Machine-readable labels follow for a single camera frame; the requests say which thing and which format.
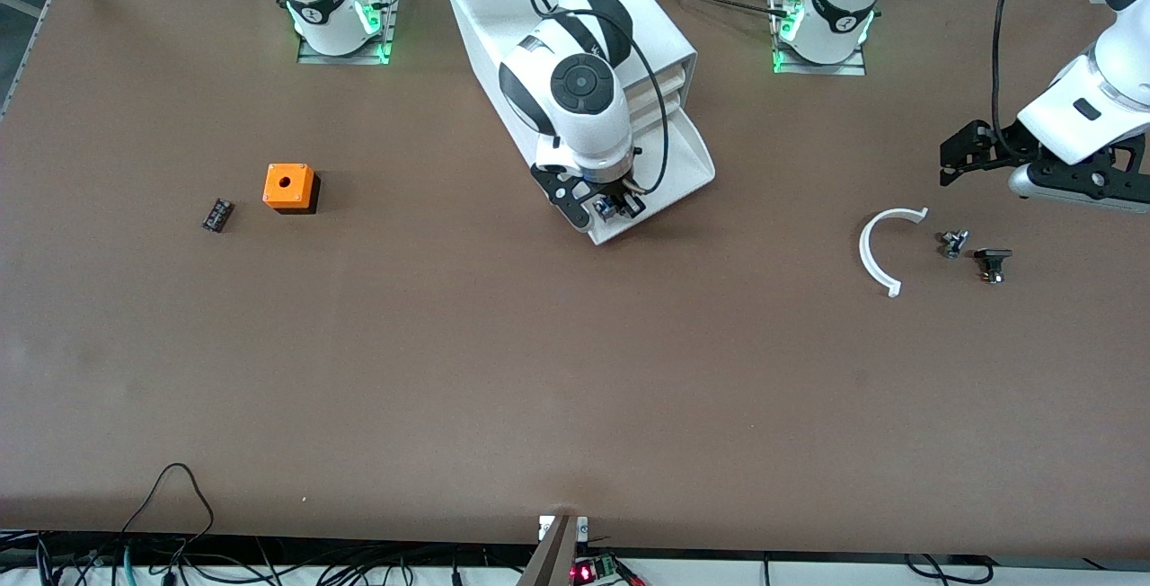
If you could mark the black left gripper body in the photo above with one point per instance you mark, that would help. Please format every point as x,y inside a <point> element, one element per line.
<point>1008,147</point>

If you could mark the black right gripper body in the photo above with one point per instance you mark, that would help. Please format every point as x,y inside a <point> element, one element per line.
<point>613,190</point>

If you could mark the blue black push button switch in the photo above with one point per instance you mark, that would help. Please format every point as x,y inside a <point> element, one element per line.
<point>615,207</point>

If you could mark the white lowest cabinet drawer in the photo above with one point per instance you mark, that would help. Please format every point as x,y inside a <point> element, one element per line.
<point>687,159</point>

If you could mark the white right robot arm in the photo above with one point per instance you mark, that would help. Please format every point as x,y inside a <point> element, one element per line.
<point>584,119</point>

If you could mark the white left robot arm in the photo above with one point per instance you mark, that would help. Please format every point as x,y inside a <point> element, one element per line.
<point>844,11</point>

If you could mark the white middle cabinet drawer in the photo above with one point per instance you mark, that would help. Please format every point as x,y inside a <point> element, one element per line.
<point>672,99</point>

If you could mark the white highest cabinet drawer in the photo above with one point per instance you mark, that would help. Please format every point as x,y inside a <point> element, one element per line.
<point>669,75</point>

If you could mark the white drawer cabinet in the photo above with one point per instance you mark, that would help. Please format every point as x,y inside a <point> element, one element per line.
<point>665,38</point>

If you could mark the small metal fitting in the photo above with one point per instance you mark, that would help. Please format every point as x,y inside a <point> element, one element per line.
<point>954,243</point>

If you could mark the black clamp with bolt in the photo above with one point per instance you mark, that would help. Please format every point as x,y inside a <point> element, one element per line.
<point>993,255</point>

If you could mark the orange box with hole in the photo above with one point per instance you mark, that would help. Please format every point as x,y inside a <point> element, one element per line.
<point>287,186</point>

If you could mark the small black terminal block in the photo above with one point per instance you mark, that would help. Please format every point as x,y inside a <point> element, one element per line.
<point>217,216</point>

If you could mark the circuit board with red light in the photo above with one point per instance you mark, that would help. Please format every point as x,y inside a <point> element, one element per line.
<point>584,572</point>

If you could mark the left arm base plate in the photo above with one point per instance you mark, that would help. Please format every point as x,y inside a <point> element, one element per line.
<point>844,69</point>

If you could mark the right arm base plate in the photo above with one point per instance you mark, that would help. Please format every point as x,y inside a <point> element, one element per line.
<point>314,54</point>

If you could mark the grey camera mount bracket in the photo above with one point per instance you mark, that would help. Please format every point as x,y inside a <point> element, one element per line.
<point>557,559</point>

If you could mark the aluminium table side rail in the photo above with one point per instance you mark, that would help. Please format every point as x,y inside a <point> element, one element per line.
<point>31,38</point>

